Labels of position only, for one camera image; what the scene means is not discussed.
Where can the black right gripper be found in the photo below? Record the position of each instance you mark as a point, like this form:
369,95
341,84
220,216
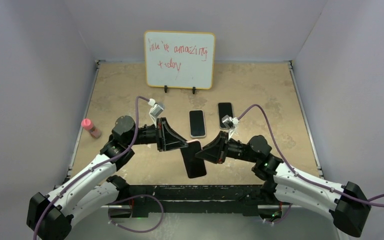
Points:
216,151

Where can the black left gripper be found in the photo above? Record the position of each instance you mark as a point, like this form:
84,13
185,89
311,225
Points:
166,138

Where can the pink phone case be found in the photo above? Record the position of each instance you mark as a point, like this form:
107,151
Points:
199,145

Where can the clear grey phone case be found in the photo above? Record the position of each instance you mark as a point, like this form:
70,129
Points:
190,132

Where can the black phone with case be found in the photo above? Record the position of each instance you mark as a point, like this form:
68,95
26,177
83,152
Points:
224,109

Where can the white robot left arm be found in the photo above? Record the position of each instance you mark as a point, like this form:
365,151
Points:
53,215

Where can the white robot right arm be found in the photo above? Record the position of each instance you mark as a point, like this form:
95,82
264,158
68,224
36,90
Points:
291,185

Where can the yellow framed whiteboard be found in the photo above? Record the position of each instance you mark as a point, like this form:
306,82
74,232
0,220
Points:
179,59

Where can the pink capped small bottle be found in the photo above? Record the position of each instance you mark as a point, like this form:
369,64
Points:
91,128

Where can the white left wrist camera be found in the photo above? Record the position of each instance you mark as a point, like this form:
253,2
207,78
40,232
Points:
156,109

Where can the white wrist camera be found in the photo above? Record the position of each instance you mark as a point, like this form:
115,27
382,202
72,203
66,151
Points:
231,124
156,109

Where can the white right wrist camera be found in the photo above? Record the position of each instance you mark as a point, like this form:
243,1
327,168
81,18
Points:
231,124

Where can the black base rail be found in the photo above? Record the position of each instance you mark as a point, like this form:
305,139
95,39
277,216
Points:
247,200

